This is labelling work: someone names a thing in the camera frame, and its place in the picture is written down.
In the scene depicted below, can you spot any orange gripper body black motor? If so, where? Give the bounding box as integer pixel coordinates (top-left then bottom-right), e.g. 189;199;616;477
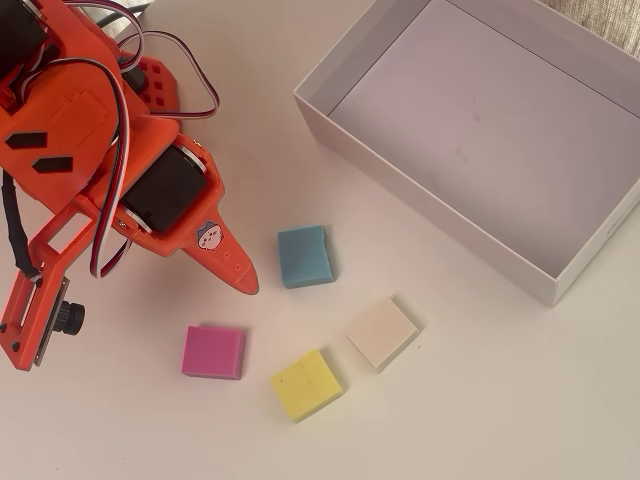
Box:
74;117;226;257

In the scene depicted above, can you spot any orange gripper finger with sticker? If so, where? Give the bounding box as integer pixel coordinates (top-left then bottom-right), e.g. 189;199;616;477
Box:
175;218;261;296

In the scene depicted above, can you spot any yellow foam cuboid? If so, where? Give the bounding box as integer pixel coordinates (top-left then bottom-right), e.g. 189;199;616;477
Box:
269;348;346;424

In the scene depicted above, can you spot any blue foam cuboid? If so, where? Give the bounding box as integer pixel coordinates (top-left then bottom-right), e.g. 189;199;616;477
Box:
277;224;337;290

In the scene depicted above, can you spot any pink foam cuboid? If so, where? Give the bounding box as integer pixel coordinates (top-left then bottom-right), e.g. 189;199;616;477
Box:
180;324;248;382

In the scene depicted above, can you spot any white foam cuboid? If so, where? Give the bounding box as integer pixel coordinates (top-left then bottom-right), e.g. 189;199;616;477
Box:
345;296;421;374

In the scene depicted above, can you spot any white cardboard box bin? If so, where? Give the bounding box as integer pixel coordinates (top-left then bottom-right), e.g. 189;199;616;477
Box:
292;0;640;308

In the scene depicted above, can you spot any beige woven curtain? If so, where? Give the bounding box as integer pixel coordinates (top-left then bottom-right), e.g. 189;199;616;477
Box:
544;0;640;57

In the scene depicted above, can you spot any red white black servo cable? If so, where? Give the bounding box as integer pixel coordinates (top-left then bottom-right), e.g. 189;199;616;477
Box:
29;57;136;280
82;0;221;121

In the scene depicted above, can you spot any black wrapped camera cable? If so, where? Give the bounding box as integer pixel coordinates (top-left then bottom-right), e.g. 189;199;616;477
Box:
0;169;42;282

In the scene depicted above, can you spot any wrist camera with orange mount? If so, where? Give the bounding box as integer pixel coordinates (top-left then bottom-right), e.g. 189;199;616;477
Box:
0;199;97;373

